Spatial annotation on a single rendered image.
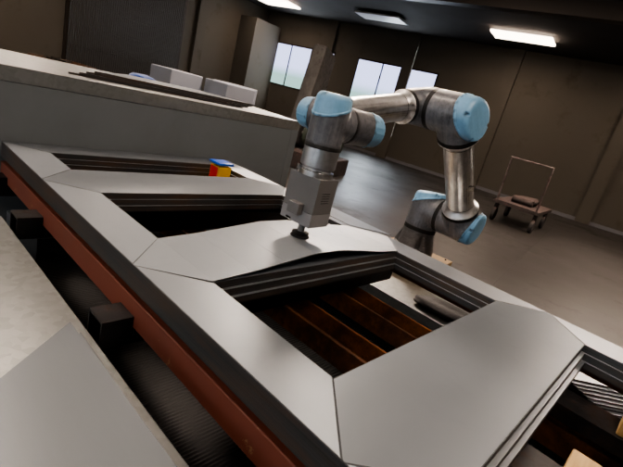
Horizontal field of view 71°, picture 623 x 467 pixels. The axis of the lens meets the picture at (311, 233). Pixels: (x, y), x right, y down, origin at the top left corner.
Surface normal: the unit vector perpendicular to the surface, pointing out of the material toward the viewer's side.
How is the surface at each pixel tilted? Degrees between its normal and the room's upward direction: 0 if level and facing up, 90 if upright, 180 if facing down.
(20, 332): 0
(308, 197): 90
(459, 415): 0
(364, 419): 0
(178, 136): 90
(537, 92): 90
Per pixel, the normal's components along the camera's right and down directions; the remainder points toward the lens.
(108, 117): 0.70, 0.38
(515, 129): -0.56, 0.11
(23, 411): 0.25, -0.92
